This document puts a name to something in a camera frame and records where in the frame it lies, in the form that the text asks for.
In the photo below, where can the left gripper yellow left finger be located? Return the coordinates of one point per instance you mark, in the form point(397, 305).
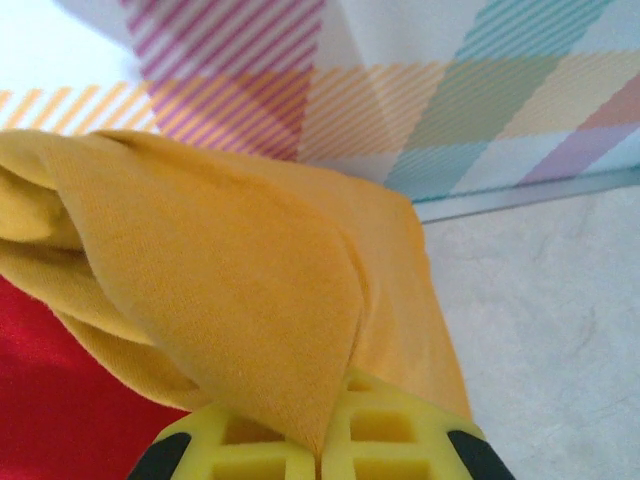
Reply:
point(240, 455)

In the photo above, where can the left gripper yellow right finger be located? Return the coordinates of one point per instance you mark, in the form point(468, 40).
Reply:
point(400, 440)

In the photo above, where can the yellow printed t-shirt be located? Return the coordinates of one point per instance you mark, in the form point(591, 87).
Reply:
point(250, 280)

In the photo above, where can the red folded t-shirt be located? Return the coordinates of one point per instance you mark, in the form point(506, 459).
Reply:
point(60, 400)

